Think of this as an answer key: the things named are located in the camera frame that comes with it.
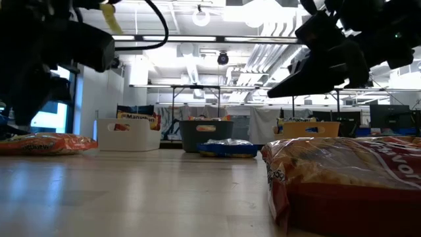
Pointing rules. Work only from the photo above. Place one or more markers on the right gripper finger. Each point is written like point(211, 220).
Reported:
point(356, 66)
point(315, 79)

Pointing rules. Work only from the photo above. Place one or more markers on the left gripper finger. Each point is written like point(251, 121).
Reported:
point(28, 113)

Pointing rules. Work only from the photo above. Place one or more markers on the yellow plastic bin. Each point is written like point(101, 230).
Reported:
point(329, 130)

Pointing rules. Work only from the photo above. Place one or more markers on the orange chicken noodle packet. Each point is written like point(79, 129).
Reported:
point(223, 118)
point(206, 128)
point(49, 145)

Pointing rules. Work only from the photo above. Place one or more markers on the teal plastic bin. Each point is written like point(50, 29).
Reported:
point(189, 138)

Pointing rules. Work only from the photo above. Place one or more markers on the black-framed table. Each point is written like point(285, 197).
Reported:
point(197, 86)
point(315, 98)

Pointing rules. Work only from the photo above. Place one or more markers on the large window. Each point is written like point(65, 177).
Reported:
point(49, 120)

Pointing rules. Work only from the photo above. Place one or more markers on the black monitor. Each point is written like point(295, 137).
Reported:
point(389, 116)

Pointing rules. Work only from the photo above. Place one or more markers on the white hanging cloth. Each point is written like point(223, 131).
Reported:
point(263, 126)

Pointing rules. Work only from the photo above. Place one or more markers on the round black ceiling speaker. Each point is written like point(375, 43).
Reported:
point(223, 58)
point(117, 64)

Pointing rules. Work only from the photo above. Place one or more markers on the yellow tape tag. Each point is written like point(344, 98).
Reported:
point(112, 19)

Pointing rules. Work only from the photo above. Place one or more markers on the dark blue panel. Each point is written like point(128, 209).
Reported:
point(135, 109)

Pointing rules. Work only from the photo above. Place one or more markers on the white plastic bin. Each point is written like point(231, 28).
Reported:
point(131, 141)

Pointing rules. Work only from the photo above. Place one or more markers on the dark red noodle packet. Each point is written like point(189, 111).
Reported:
point(345, 184)

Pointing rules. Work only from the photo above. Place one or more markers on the blue noodle packet white back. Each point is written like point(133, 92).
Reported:
point(227, 151)

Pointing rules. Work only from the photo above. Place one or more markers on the long ceiling light strip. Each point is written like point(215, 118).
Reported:
point(181, 38)

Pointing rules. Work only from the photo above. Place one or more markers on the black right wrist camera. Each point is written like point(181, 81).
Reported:
point(319, 31)

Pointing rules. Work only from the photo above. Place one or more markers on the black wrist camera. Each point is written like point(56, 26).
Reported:
point(319, 31)
point(82, 46)

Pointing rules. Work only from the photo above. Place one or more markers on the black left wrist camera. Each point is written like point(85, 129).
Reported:
point(82, 46)

